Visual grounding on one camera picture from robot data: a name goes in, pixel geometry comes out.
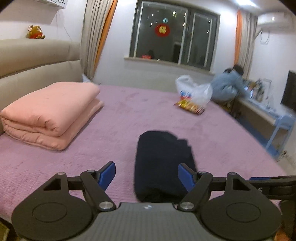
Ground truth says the person in blue jacket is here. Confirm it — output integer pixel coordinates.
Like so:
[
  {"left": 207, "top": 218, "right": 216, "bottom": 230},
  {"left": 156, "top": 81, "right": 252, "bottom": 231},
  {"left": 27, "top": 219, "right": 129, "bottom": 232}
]
[{"left": 211, "top": 64, "right": 250, "bottom": 103}]

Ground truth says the beige padded headboard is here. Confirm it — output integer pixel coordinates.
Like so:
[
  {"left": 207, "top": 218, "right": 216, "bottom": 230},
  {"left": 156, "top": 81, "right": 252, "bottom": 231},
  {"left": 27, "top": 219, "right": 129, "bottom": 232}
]
[{"left": 0, "top": 38, "right": 84, "bottom": 135}]

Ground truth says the folded pink blanket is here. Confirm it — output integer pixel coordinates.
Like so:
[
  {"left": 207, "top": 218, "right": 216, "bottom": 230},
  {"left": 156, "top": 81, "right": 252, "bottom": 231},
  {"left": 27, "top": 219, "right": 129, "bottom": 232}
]
[{"left": 1, "top": 82, "right": 103, "bottom": 151}]

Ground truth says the left beige orange curtain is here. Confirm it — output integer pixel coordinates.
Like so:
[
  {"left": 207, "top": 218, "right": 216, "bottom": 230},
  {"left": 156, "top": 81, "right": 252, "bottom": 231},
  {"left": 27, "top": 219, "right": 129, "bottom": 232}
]
[{"left": 81, "top": 0, "right": 118, "bottom": 79}]

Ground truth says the white air conditioner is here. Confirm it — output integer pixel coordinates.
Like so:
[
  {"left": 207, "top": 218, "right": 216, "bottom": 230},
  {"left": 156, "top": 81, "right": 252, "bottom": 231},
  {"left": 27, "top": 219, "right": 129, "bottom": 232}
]
[{"left": 257, "top": 12, "right": 293, "bottom": 31}]

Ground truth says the right beige orange curtain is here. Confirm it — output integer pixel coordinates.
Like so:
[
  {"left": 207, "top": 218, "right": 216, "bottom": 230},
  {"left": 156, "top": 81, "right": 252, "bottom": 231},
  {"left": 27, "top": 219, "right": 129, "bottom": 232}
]
[{"left": 234, "top": 9, "right": 257, "bottom": 78}]

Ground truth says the dark window with frame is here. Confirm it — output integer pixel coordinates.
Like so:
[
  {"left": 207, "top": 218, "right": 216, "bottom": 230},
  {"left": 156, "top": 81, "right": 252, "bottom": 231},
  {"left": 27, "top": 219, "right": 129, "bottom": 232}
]
[{"left": 129, "top": 1, "right": 220, "bottom": 71}]

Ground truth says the white plastic shopping bag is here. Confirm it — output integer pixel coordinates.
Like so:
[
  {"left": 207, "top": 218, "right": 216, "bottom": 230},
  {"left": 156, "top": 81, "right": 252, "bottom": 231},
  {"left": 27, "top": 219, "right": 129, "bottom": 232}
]
[{"left": 175, "top": 75, "right": 213, "bottom": 107}]

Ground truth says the red yellow snack package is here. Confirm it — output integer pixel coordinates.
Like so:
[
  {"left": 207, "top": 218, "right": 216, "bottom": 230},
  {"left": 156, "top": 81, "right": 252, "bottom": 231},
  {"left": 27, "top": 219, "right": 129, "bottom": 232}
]
[{"left": 175, "top": 99, "right": 205, "bottom": 115}]

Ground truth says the purple bed cover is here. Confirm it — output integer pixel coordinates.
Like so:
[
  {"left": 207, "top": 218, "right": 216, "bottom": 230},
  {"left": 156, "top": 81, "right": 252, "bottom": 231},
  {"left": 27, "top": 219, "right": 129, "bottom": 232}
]
[{"left": 1, "top": 85, "right": 285, "bottom": 221}]

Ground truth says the beige orange curtain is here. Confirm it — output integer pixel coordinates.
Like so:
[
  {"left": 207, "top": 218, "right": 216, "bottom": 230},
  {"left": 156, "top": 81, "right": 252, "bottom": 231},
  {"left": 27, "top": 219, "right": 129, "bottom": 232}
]
[
  {"left": 81, "top": 0, "right": 118, "bottom": 79},
  {"left": 234, "top": 9, "right": 257, "bottom": 78}
]

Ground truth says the black television screen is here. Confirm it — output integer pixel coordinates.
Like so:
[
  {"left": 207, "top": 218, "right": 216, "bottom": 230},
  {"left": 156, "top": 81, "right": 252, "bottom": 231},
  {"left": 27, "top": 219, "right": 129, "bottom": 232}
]
[{"left": 281, "top": 71, "right": 296, "bottom": 111}]

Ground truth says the navy hoodie with white stripes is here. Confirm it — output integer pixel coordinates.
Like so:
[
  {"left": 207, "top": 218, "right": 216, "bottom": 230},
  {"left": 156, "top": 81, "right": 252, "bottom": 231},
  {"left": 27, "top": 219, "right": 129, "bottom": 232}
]
[{"left": 134, "top": 131, "right": 197, "bottom": 204}]

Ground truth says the orange plush toy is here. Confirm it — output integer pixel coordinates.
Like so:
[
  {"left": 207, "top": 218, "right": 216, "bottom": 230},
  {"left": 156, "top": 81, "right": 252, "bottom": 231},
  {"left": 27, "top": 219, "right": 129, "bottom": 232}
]
[{"left": 26, "top": 25, "right": 46, "bottom": 39}]

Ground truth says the long desk with blue legs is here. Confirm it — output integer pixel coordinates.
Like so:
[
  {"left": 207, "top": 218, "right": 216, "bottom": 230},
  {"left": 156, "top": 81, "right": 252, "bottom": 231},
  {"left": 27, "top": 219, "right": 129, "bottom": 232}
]
[{"left": 232, "top": 79, "right": 296, "bottom": 160}]

